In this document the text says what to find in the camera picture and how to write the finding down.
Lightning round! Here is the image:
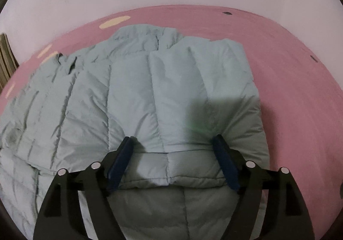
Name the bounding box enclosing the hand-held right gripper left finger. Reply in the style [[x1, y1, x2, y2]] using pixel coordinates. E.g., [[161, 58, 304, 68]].
[[33, 136, 138, 240]]

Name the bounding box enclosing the pink dotted bed sheet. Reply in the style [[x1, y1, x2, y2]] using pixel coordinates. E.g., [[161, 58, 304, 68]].
[[0, 5, 343, 240]]

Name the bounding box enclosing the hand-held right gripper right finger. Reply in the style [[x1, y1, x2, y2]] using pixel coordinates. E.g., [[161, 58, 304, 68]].
[[212, 134, 315, 240]]

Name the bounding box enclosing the light blue puffer jacket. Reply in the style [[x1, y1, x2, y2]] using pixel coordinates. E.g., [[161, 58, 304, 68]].
[[0, 24, 270, 240]]

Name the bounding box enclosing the brown striped object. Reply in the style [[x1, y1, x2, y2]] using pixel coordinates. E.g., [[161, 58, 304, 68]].
[[0, 32, 20, 90]]

